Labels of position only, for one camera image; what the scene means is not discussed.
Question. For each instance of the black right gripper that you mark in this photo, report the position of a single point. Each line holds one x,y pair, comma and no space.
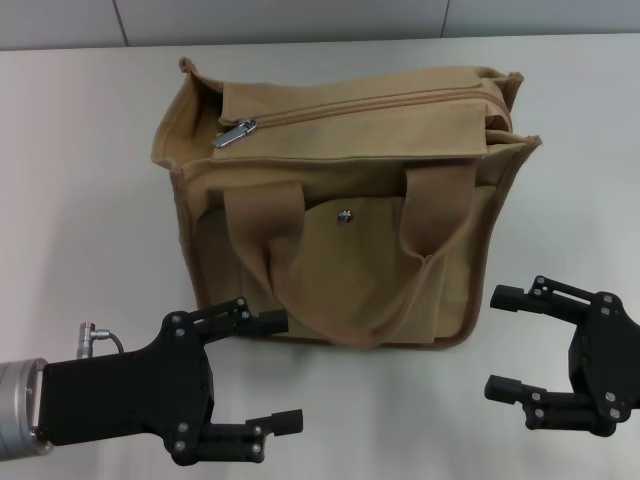
610,360

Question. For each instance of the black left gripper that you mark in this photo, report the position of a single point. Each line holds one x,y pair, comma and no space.
130,390

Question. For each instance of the khaki canvas food bag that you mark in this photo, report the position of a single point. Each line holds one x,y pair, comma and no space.
350,250

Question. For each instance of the silver metal zipper pull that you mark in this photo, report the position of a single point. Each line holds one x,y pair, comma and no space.
232,135

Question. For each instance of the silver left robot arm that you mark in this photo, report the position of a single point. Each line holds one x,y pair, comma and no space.
17,405

